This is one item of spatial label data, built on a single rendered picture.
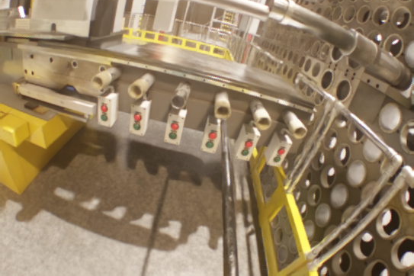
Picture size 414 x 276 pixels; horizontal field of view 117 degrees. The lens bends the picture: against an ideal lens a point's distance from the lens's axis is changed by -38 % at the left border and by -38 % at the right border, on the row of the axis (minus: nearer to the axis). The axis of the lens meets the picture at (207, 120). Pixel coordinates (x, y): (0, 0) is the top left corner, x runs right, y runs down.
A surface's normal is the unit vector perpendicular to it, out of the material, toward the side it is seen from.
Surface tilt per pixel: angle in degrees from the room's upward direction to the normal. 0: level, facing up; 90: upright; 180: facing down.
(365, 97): 90
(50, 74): 90
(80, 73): 90
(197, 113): 90
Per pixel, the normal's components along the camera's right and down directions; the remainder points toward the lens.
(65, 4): -0.04, 0.46
